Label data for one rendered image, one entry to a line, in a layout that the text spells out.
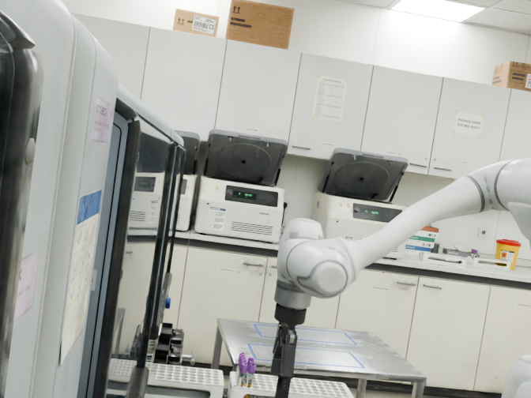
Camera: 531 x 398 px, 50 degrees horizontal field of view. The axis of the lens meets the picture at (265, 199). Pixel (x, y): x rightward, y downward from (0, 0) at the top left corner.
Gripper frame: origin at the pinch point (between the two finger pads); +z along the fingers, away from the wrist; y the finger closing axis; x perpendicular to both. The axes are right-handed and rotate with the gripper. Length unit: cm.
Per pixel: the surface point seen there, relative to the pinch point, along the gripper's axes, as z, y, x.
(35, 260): -47, -110, 34
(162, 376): -0.5, -2.6, 28.1
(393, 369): 4, 32, -41
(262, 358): 3.9, 30.1, -0.2
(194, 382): -0.6, -4.5, 20.5
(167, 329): 4, 49, 29
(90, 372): -11, -32, 41
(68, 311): -43, -102, 34
